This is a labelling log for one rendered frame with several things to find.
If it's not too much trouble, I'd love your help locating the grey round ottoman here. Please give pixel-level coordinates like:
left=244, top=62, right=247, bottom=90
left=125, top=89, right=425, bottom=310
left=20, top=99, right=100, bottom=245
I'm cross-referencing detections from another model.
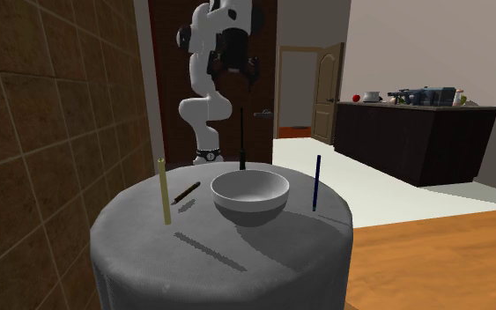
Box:
left=89, top=161, right=355, bottom=310

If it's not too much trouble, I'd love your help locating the black pen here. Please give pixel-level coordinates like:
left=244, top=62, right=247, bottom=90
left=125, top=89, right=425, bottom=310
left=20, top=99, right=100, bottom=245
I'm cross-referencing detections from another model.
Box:
left=239, top=107, right=247, bottom=172

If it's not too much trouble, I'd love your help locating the yellow pencil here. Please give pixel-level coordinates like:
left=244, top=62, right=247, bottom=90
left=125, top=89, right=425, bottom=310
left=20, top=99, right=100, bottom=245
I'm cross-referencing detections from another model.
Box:
left=157, top=157, right=173, bottom=226

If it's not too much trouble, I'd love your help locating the white bowl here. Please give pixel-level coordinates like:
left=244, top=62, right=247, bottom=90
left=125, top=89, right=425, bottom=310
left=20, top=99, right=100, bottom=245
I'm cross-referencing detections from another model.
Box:
left=210, top=169, right=291, bottom=214

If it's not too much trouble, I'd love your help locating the beige open door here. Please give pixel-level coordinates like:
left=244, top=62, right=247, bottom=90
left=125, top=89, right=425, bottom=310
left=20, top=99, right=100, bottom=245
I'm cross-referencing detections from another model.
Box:
left=310, top=41, right=345, bottom=146

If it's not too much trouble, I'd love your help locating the brown pencil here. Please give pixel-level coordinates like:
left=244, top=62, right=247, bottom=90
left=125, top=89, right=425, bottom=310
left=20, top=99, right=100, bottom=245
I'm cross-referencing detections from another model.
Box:
left=171, top=181, right=202, bottom=206

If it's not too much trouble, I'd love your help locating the dark kitchen counter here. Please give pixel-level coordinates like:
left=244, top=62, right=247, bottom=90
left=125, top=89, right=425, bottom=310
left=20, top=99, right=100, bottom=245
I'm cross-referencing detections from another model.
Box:
left=332, top=85, right=496, bottom=188

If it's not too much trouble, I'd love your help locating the dark brown door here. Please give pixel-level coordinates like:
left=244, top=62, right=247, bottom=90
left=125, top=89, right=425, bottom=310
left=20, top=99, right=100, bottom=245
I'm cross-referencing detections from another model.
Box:
left=147, top=0, right=279, bottom=166

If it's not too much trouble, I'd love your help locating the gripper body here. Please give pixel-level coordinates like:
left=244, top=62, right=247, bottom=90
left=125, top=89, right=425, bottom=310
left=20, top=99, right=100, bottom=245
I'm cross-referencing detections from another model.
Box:
left=218, top=27, right=251, bottom=73

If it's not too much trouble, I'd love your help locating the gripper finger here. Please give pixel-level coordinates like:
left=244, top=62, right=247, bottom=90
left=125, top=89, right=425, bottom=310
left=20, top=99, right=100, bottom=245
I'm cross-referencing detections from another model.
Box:
left=205, top=49, right=223, bottom=83
left=243, top=55, right=261, bottom=91

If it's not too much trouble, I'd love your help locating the blue pen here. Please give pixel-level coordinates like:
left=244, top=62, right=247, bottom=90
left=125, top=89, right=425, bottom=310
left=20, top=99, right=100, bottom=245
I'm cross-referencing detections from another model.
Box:
left=311, top=154, right=322, bottom=212

